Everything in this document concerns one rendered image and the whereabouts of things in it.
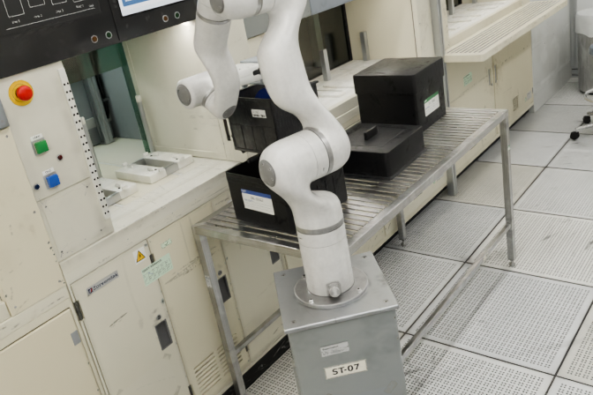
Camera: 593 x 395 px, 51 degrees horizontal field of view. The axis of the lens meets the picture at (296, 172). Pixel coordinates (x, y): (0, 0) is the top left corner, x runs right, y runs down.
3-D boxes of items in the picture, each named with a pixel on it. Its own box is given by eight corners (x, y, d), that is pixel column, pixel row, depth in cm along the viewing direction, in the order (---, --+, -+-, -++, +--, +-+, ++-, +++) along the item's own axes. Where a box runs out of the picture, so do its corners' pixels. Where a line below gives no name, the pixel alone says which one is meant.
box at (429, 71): (420, 135, 254) (413, 75, 245) (359, 132, 271) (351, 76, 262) (448, 113, 274) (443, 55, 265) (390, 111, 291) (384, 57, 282)
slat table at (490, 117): (372, 463, 202) (337, 257, 174) (237, 403, 239) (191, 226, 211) (516, 264, 292) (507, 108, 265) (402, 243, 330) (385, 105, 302)
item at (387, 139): (391, 181, 217) (386, 145, 212) (320, 173, 235) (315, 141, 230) (427, 149, 238) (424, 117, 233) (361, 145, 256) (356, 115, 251)
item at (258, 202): (234, 219, 210) (223, 172, 204) (290, 186, 228) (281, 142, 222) (294, 234, 192) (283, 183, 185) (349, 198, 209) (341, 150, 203)
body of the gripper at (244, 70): (216, 91, 187) (243, 80, 194) (239, 93, 180) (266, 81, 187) (211, 67, 185) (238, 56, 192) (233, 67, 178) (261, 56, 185)
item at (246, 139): (234, 160, 205) (213, 65, 194) (277, 139, 218) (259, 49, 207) (287, 169, 188) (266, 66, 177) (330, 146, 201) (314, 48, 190)
